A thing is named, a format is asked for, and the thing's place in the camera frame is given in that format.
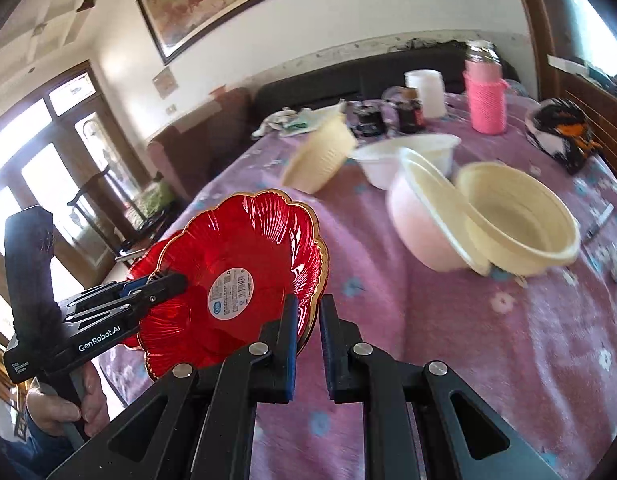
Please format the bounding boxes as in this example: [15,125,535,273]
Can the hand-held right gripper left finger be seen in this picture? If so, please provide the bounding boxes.
[46,294,299,480]

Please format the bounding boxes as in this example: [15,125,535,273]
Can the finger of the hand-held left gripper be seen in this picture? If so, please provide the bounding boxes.
[58,276,153,313]
[63,272,189,328]

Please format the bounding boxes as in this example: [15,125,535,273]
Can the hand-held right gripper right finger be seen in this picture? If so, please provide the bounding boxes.
[319,294,564,480]

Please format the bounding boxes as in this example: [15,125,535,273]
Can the red glass plate white label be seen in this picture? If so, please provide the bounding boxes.
[137,189,325,380]

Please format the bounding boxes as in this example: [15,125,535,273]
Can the white plastic bowl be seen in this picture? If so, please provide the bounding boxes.
[385,147,491,277]
[349,133,461,190]

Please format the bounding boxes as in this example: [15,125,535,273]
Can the cream plastic bowl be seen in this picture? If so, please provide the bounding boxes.
[455,161,582,277]
[281,112,359,195]

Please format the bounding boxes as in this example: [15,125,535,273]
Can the person's left forearm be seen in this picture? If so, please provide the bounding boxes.
[0,417,84,480]

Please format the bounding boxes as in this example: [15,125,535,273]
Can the person's left hand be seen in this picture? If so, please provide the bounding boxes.
[26,360,112,438]

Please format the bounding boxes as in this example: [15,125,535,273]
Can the dark wooden chair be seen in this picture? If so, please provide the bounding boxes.
[67,167,156,261]

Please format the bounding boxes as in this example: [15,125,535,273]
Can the green cushion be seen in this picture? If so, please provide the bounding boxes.
[143,180,176,216]

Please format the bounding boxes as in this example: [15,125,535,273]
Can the purple floral tablecloth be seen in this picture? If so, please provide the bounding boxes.
[98,87,617,480]

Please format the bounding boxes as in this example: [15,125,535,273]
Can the wooden glazed door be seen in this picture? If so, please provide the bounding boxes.
[0,60,154,361]

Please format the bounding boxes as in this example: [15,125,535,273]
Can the brown armchair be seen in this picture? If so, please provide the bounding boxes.
[147,87,254,201]

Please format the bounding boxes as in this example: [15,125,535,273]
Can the pair of white gloves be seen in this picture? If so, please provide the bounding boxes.
[251,107,299,138]

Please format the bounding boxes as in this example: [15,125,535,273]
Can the white cloth bag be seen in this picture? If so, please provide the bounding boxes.
[283,102,346,138]

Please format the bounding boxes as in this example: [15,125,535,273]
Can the black jar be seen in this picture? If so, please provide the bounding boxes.
[352,101,386,138]
[395,87,425,133]

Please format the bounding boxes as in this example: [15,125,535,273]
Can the black sofa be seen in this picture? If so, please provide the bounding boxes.
[252,40,519,136]

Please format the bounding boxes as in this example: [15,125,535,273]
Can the white plastic cup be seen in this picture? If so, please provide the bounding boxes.
[405,69,448,120]

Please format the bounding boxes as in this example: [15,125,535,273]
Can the bottle with pink knit sleeve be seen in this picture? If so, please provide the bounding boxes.
[462,40,509,135]

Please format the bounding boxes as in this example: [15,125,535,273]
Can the framed painting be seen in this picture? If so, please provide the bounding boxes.
[136,0,350,66]

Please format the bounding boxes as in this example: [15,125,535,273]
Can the white black pen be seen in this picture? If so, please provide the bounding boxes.
[583,204,615,241]

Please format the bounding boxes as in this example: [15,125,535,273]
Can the black patterned pouch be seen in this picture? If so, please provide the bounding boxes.
[524,97,604,176]

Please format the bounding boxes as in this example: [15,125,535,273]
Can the wooden slatted chair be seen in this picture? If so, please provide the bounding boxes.
[558,75,617,191]

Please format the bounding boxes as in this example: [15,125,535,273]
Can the square wall plaque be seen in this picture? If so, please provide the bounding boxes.
[152,70,178,100]

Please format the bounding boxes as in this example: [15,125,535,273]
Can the wooden window frame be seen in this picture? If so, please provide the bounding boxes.
[505,0,617,106]

